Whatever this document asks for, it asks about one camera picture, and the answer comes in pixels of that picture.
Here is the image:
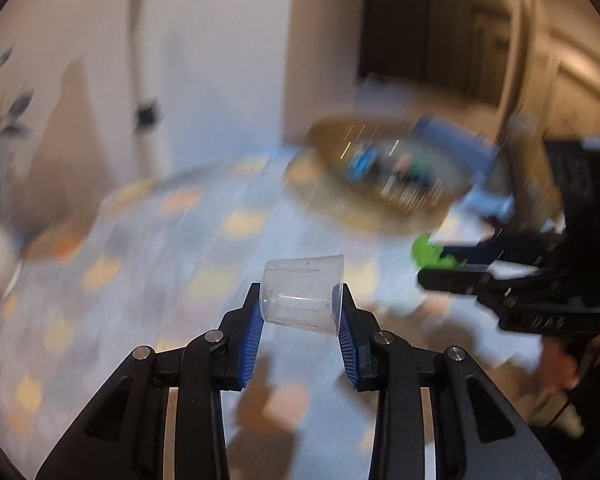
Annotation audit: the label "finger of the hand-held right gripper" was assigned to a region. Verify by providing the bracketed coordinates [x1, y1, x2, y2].
[432, 230, 561, 267]
[417, 266, 512, 307]

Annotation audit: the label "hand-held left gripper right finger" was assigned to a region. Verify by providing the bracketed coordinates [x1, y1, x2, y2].
[336, 282, 563, 480]

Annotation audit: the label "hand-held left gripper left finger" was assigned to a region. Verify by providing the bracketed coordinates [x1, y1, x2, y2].
[35, 282, 266, 480]

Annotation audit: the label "green jelly toy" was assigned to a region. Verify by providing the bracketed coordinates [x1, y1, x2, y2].
[411, 234, 461, 270]

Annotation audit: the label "clear plastic cup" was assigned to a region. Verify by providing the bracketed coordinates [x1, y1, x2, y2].
[261, 255, 346, 336]

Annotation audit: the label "amber ribbed glass bowl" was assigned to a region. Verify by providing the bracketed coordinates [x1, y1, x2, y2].
[310, 115, 473, 216]

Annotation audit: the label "person's right hand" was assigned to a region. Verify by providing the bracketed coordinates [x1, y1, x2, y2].
[540, 337, 583, 397]

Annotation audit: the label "beige panelled door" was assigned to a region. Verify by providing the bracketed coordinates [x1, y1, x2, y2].
[545, 25, 600, 141]

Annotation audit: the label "black pole clamp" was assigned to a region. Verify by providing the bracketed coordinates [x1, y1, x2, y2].
[134, 102, 160, 128]

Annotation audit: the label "white pole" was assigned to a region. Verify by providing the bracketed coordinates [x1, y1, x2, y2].
[130, 0, 171, 173]

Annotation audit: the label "blue and white artificial flowers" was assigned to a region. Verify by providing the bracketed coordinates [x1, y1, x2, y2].
[0, 45, 36, 161]

